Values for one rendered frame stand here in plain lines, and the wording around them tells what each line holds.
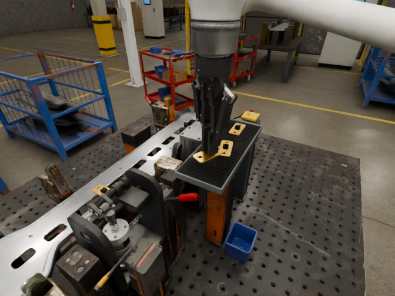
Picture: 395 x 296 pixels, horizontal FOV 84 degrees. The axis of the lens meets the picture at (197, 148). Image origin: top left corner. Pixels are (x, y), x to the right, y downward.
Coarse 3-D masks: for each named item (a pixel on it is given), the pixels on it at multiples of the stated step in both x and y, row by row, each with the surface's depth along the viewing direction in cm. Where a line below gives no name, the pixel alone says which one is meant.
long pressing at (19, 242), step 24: (144, 144) 99; (168, 144) 99; (144, 168) 85; (48, 216) 67; (0, 240) 60; (24, 240) 60; (0, 264) 55; (24, 264) 55; (48, 264) 54; (0, 288) 50
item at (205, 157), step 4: (220, 148) 59; (200, 152) 57; (204, 152) 57; (220, 152) 57; (224, 152) 57; (196, 156) 56; (200, 156) 56; (204, 156) 56; (208, 156) 56; (212, 156) 56; (200, 160) 54; (204, 160) 54
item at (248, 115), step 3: (246, 111) 91; (243, 114) 88; (246, 114) 88; (249, 114) 88; (252, 114) 88; (255, 114) 88; (258, 114) 88; (243, 117) 87; (246, 117) 86; (249, 117) 86; (252, 117) 86; (255, 117) 86; (258, 117) 88; (249, 120) 88; (252, 120) 85; (255, 120) 85
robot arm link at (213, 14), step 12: (192, 0) 36; (204, 0) 35; (216, 0) 34; (228, 0) 34; (240, 0) 36; (192, 12) 38; (204, 12) 36; (216, 12) 36; (228, 12) 36; (240, 12) 38
